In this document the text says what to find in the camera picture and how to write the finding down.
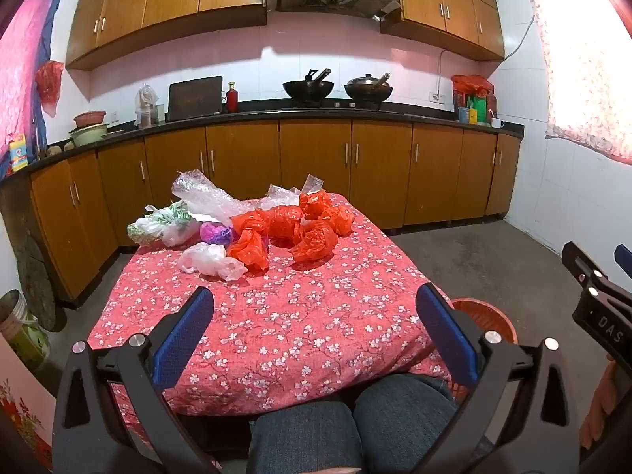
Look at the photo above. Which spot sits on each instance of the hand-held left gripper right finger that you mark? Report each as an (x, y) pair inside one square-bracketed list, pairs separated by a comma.
[(447, 336)]

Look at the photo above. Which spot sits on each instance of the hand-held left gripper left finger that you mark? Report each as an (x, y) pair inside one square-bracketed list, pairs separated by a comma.
[(182, 336)]

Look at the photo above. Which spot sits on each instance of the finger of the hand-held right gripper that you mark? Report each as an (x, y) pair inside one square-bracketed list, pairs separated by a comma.
[(625, 259), (585, 269)]

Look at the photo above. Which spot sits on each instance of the red plastic basket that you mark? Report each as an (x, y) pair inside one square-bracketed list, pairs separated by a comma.
[(486, 313)]

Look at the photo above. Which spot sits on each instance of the plain white plastic bag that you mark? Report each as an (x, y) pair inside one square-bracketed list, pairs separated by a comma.
[(210, 260)]

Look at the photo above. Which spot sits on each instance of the red plastic bag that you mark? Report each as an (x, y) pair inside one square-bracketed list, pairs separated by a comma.
[(339, 219), (249, 252), (315, 204), (313, 243), (49, 86), (284, 224)]

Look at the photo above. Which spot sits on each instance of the purple plastic bag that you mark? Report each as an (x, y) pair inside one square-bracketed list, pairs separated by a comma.
[(215, 233)]

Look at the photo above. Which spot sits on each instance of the white green printed plastic bag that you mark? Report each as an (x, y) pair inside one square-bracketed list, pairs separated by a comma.
[(158, 224)]

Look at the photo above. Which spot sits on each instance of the clear plastic bag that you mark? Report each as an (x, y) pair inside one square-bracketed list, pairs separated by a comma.
[(284, 195), (207, 197)]

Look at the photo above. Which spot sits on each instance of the person's right hand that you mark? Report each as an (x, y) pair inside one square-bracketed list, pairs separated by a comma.
[(600, 405)]

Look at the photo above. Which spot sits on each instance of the person's left hand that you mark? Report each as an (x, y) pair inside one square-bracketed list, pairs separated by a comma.
[(340, 471)]

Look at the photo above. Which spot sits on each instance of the person's right leg in jeans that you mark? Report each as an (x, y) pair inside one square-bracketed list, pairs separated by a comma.
[(402, 419)]

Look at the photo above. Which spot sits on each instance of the person's leg in jeans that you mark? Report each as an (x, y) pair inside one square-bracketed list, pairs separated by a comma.
[(306, 434), (402, 419)]

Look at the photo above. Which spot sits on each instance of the red floral tablecloth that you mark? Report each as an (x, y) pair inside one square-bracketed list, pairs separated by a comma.
[(296, 321)]

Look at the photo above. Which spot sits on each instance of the person's left leg in jeans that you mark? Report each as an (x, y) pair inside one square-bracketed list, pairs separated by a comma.
[(306, 434)]

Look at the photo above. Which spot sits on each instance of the round wooden chopping block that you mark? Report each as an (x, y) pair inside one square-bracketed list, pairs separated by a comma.
[(37, 276)]

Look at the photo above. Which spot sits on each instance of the green and white bucket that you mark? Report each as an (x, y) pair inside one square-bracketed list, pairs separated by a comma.
[(24, 340)]

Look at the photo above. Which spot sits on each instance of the white mug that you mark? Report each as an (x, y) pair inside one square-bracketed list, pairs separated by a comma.
[(496, 123)]

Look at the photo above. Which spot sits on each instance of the floral printed board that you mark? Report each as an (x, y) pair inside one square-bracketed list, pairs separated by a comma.
[(22, 405)]

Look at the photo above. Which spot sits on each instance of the dark bottle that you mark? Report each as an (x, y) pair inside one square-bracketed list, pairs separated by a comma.
[(492, 106)]

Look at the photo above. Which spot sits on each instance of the green box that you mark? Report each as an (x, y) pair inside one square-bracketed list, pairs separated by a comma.
[(476, 111)]

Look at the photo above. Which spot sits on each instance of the pink floral window curtain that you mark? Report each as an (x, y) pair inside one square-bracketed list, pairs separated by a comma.
[(587, 69)]

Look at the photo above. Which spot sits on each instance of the blue cup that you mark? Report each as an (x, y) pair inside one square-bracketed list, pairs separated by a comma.
[(463, 115)]

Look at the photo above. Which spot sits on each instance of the red bag over bottles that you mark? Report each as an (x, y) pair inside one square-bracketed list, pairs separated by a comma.
[(471, 86)]

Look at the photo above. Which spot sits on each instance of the wooden kitchen base cabinets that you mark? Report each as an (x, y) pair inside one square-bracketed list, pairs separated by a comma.
[(316, 158)]

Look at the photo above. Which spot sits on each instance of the jars in clear bag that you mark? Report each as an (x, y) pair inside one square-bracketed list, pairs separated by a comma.
[(147, 108)]

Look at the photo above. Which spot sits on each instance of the red basin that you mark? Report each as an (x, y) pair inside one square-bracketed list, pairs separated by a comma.
[(90, 118)]

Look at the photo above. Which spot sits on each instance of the dark cutting board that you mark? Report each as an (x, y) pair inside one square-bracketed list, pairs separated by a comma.
[(195, 98)]

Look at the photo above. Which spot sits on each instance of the red bottle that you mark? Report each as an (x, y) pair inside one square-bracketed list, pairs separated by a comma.
[(232, 100)]

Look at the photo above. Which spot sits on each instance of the yellow and blue box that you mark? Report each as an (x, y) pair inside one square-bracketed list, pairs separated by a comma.
[(18, 154)]

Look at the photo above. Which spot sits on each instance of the gas stove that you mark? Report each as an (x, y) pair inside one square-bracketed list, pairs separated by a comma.
[(331, 104)]

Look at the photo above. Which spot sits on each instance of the black wok with lid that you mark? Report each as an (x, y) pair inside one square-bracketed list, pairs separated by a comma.
[(368, 88)]

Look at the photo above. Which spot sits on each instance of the open black wok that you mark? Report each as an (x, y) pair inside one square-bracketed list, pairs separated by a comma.
[(307, 90)]

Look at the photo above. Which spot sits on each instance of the hanging red plastic bag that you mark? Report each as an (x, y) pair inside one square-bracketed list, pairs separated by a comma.
[(49, 86)]

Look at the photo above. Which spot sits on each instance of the pink curtain with blue border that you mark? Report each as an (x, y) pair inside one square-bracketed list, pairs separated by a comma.
[(24, 69)]

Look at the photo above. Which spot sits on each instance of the plain wall socket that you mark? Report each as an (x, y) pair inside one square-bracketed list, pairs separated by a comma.
[(113, 117)]

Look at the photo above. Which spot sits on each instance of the narrow wooden wall cabinet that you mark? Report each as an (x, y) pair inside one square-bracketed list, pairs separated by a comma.
[(444, 5)]

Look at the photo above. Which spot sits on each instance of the wide wooden wall cabinet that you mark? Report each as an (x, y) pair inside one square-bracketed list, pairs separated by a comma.
[(173, 0)]

